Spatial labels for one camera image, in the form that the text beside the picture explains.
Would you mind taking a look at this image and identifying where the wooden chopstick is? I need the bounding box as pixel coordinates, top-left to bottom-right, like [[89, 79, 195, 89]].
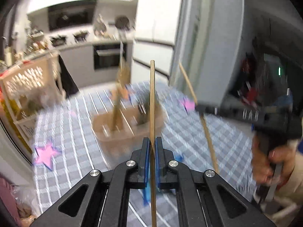
[[149, 60, 157, 227], [178, 62, 219, 174], [110, 57, 130, 132]]

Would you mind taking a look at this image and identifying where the beige plastic utensil holder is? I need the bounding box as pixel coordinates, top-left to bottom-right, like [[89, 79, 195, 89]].
[[91, 106, 168, 159]]

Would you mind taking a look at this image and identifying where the person right hand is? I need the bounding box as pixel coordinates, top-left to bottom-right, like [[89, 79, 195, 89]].
[[251, 135, 296, 187]]

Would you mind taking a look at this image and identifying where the grey checkered tablecloth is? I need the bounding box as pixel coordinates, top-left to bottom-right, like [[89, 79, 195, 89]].
[[33, 82, 269, 226]]

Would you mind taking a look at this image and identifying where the black hanging cloth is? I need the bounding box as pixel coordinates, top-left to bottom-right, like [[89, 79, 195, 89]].
[[59, 55, 79, 98]]

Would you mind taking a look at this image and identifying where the black built-in oven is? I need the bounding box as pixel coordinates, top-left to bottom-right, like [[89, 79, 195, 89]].
[[93, 43, 127, 70]]

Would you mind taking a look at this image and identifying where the white refrigerator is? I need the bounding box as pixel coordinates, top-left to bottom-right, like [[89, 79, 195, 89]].
[[130, 0, 182, 84]]

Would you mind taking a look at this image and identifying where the beige flower pattern cart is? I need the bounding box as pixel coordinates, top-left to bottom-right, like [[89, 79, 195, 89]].
[[1, 51, 66, 153]]

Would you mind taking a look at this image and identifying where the black pot on stove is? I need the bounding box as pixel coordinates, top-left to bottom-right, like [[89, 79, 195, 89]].
[[73, 30, 89, 43]]

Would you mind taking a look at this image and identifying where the black wok on stove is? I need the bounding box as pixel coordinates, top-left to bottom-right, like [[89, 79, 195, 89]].
[[50, 35, 67, 47]]

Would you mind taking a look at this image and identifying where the black range hood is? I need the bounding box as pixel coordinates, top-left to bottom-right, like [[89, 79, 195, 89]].
[[48, 0, 97, 31]]

